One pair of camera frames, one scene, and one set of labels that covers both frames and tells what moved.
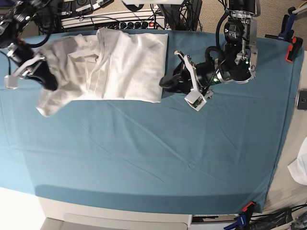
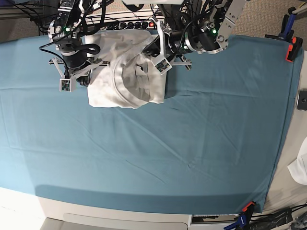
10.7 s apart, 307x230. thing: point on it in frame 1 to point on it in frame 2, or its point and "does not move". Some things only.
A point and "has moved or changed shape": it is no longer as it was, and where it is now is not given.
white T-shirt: (113, 65) has moved or changed shape
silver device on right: (301, 99) does not move
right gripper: (206, 75) to (173, 45)
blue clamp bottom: (242, 222) does not move
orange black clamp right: (293, 48) does not move
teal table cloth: (127, 156) does not move
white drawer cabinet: (61, 214) does not move
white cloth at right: (298, 167) does not move
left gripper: (28, 61) to (74, 64)
